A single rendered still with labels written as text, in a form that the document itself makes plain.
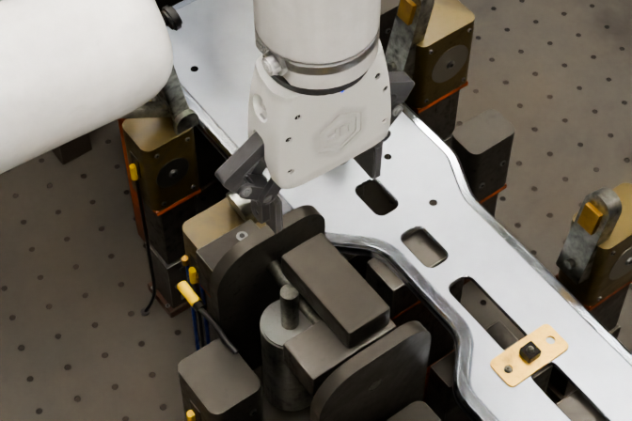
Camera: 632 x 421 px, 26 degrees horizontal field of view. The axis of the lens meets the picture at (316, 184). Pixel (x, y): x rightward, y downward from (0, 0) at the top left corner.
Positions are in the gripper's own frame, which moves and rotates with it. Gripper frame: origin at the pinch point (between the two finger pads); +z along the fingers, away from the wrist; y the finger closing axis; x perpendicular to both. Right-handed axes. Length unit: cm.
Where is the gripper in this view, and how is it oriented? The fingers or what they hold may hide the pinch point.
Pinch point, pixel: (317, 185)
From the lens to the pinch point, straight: 106.1
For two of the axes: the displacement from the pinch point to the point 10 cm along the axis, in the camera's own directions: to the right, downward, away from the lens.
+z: 0.0, 6.0, 8.0
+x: -5.6, -6.6, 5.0
